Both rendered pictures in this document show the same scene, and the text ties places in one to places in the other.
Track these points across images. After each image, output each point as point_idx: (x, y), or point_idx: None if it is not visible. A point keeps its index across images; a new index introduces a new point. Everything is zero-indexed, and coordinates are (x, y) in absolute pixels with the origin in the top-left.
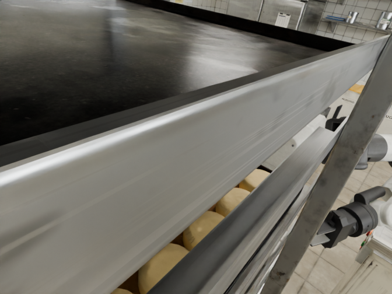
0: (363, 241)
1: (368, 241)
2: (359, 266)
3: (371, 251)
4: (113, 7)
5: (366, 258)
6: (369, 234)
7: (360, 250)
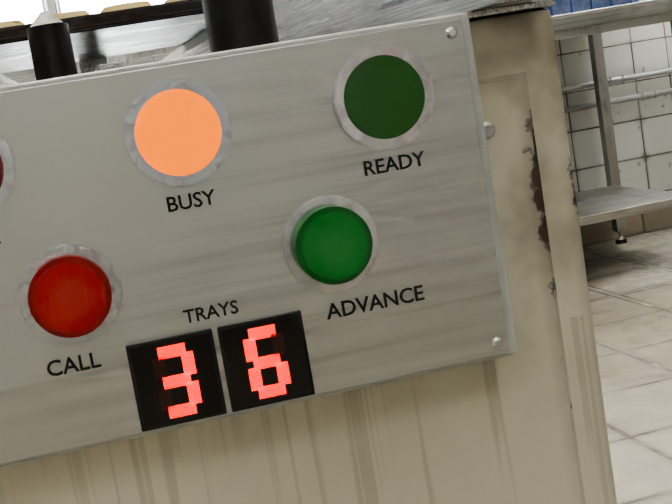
0: (336, 206)
1: (462, 22)
2: (518, 348)
3: (484, 82)
4: None
5: (515, 191)
6: (105, 259)
7: (409, 287)
